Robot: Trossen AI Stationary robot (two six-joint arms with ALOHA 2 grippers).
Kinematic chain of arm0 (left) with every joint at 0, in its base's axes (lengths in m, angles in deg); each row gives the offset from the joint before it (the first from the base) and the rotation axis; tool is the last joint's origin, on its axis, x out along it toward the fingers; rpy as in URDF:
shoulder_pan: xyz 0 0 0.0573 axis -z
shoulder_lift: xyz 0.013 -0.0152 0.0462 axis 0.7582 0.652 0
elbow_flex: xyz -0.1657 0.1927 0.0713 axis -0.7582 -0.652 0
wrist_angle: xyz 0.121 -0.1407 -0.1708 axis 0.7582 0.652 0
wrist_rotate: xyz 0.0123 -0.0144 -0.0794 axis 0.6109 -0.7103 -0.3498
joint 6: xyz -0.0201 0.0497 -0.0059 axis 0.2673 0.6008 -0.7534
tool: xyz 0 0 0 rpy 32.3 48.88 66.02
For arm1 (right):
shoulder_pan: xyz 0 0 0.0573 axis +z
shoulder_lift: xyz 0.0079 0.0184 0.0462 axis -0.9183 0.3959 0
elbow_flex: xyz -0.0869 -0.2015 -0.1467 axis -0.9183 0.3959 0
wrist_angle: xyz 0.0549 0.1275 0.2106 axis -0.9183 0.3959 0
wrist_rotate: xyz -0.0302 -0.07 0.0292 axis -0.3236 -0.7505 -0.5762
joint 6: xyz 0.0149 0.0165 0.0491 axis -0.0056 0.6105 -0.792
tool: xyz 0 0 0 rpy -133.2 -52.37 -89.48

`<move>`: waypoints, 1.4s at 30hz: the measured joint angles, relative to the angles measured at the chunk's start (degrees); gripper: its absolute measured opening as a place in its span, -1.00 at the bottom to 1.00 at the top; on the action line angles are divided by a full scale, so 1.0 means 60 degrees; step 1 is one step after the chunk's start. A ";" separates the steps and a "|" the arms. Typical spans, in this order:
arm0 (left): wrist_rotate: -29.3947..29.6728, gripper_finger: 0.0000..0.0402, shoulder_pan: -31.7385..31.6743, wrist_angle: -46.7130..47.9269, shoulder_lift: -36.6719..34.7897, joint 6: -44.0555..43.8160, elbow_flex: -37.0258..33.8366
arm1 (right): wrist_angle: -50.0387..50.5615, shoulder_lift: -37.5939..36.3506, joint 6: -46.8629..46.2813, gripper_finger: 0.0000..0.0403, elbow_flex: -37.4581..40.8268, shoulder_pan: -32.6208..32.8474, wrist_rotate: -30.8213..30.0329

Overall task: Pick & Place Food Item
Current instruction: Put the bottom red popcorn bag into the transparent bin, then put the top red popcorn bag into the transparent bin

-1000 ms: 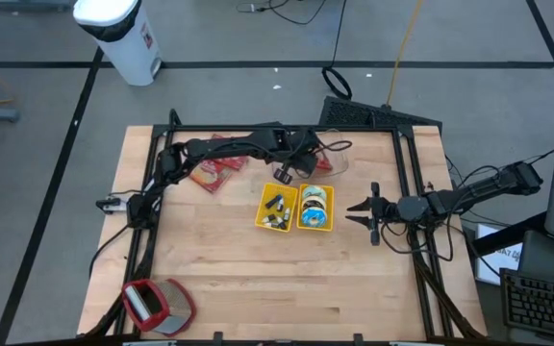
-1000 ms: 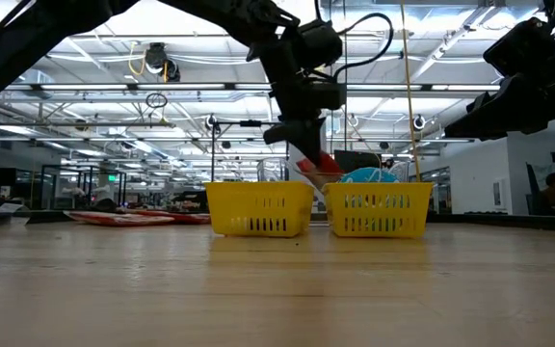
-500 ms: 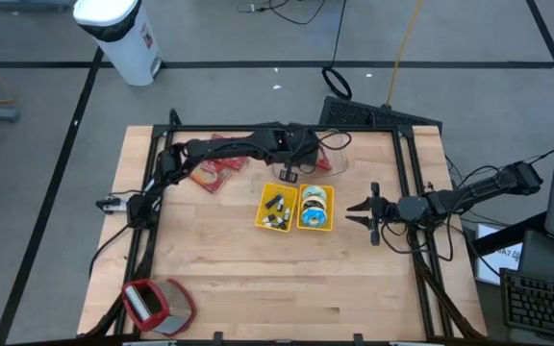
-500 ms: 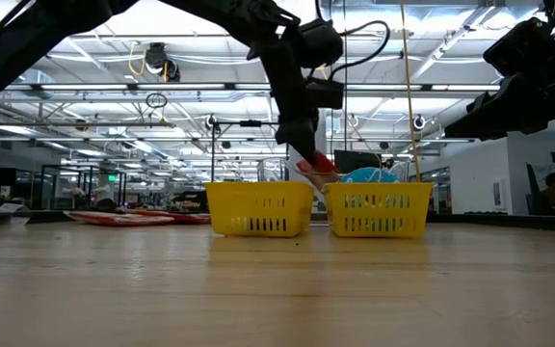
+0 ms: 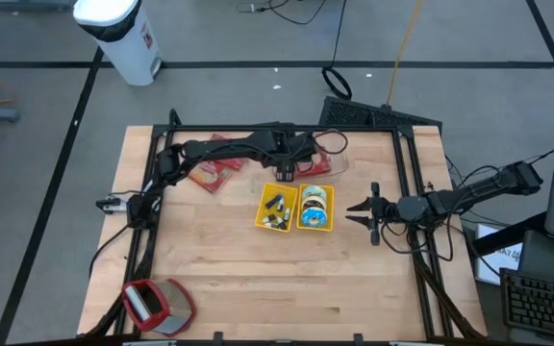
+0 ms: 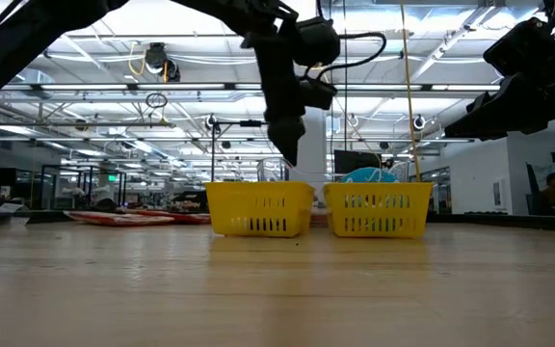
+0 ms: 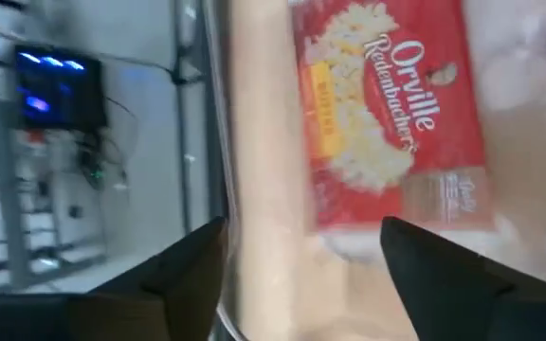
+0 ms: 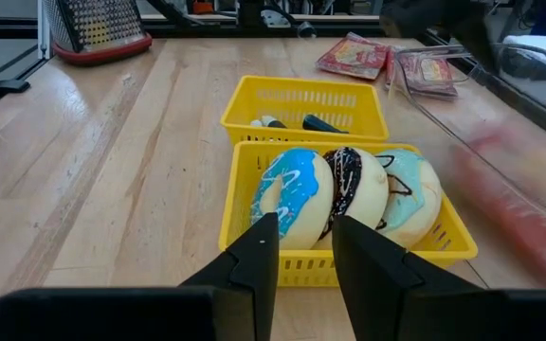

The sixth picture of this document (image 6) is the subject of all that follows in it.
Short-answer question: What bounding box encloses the black metal stand frame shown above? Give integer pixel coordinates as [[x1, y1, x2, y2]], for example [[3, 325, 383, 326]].
[[209, 119, 291, 183]]

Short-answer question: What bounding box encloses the black hanging cable with coil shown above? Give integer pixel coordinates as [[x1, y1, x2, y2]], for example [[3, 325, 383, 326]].
[[341, 0, 350, 183]]

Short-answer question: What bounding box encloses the yellow hanging cable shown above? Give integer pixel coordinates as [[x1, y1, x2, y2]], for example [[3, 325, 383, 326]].
[[399, 0, 422, 183]]

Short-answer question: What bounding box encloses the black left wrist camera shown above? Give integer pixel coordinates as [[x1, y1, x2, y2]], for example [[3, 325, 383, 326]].
[[300, 78, 340, 112]]

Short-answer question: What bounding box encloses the black monitor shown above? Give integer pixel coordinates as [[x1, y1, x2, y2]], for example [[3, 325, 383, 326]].
[[332, 149, 381, 175]]

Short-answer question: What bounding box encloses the black ceiling cable reel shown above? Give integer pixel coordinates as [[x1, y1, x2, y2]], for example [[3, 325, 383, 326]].
[[144, 41, 182, 84]]

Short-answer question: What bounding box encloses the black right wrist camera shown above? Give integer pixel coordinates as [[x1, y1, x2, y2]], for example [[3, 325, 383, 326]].
[[483, 17, 549, 76]]

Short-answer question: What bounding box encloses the blue frosted donut toy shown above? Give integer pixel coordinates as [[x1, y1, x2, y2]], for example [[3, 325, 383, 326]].
[[338, 166, 401, 185]]

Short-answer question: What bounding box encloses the yellow slotted plastic basket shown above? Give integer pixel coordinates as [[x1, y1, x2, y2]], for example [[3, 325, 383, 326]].
[[323, 181, 435, 239], [204, 180, 317, 239]]

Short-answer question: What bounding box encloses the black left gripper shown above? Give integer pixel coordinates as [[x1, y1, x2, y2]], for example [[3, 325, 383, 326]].
[[256, 45, 308, 168]]

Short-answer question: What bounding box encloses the white building pillar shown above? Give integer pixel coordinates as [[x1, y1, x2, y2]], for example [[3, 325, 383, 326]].
[[300, 108, 328, 183]]

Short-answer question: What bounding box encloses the thin black hanging cable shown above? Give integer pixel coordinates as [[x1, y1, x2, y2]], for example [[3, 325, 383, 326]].
[[328, 0, 334, 183]]

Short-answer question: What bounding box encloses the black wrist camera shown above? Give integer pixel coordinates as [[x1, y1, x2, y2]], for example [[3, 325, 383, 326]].
[[483, 17, 549, 76], [300, 78, 340, 112]]

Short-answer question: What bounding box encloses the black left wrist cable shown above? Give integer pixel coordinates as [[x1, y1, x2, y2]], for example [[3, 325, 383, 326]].
[[316, 31, 388, 83]]

